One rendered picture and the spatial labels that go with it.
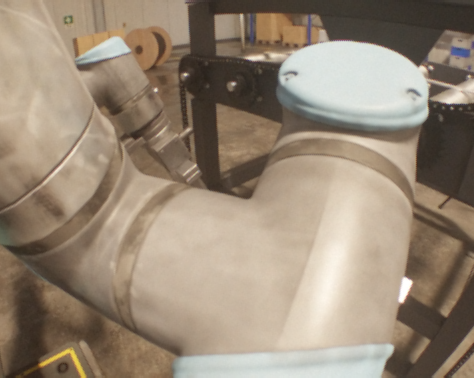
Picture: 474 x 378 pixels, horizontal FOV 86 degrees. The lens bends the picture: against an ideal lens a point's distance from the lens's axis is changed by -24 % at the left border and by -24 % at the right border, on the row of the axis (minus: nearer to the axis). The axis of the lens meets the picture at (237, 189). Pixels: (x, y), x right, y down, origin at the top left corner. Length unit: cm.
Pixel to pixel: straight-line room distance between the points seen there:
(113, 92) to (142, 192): 39
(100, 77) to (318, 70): 41
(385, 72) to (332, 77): 3
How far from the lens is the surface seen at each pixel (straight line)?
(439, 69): 173
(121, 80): 53
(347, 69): 18
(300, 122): 17
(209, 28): 125
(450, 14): 78
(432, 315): 106
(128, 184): 16
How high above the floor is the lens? 110
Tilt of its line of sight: 31 degrees down
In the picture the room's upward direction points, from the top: 2 degrees counter-clockwise
